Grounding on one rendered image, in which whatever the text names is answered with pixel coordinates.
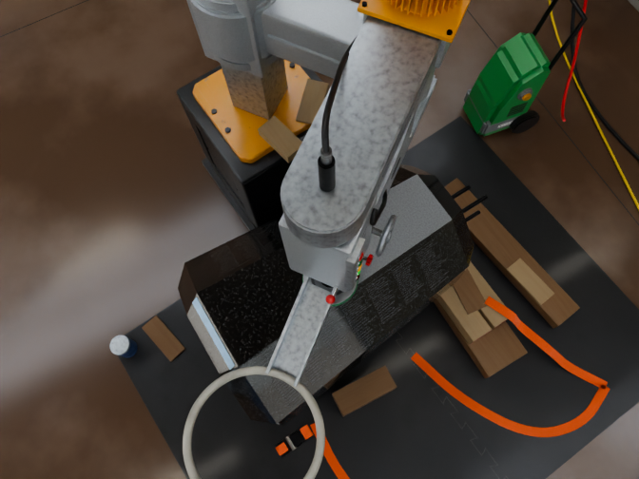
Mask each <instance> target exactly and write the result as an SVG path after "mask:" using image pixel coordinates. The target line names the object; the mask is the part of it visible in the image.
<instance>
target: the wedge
mask: <svg viewBox="0 0 639 479"><path fill-rule="evenodd" d="M328 90H329V84H328V83H324V82H320V81H316V80H311V79H307V82H306V86H305V89H304V92H303V95H302V98H301V102H300V108H299V111H298V115H297V118H296V121H298V122H302V123H306V124H310V125H311V124H312V123H313V121H314V119H315V117H316V115H317V113H318V111H319V110H320V107H321V105H322V103H323V101H324V99H325V97H326V95H327V93H328Z"/></svg>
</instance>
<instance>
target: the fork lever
mask: <svg viewBox="0 0 639 479"><path fill-rule="evenodd" d="M309 280H310V277H308V276H306V277H305V279H304V281H303V284H302V286H301V287H300V291H299V294H298V296H297V298H296V301H295V303H294V306H293V308H292V310H291V313H290V315H289V317H288V319H287V321H286V324H285V326H284V328H283V331H282V333H281V337H280V339H279V342H278V344H277V346H276V349H275V351H274V353H273V355H272V357H271V360H270V362H269V364H268V367H267V369H266V372H265V373H266V374H269V373H270V371H271V369H272V368H274V369H277V370H280V371H283V372H285V373H287V374H290V375H292V376H293V377H295V378H296V380H295V382H294V385H293V386H294V387H297V385H298V383H299V382H300V379H301V377H302V375H303V372H304V370H305V367H306V365H307V363H308V360H309V358H310V355H311V353H312V352H313V349H314V347H315V344H316V342H317V340H318V337H319V335H320V331H321V329H322V326H323V324H324V321H325V319H326V318H327V315H328V313H329V310H330V308H331V306H332V304H328V303H327V302H326V300H325V299H326V297H327V296H328V295H331V292H329V291H327V290H324V289H322V288H320V287H318V286H316V285H314V284H311V283H309Z"/></svg>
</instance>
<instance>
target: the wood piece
mask: <svg viewBox="0 0 639 479"><path fill-rule="evenodd" d="M258 131H259V135H260V136H261V137H262V138H263V139H264V140H265V141H266V142H267V143H268V144H269V145H271V146H272V147H273V148H274V149H275V150H276V151H277V152H278V153H279V154H280V155H281V156H282V157H283V158H284V159H285V160H286V161H287V162H288V163H290V162H291V161H292V160H294V158H295V156H296V154H297V152H298V150H299V148H300V145H301V143H302V141H301V140H300V139H299V138H298V137H297V136H296V135H295V134H294V133H293V132H292V131H291V130H289V129H288V128H287V127H286V126H285V125H284V124H283V123H282V122H281V121H280V120H279V119H278V118H277V117H276V116H273V117H272V118H271V119H270V120H268V121H267V122H266V123H265V124H263V125H262V126H261V127H259V128H258Z"/></svg>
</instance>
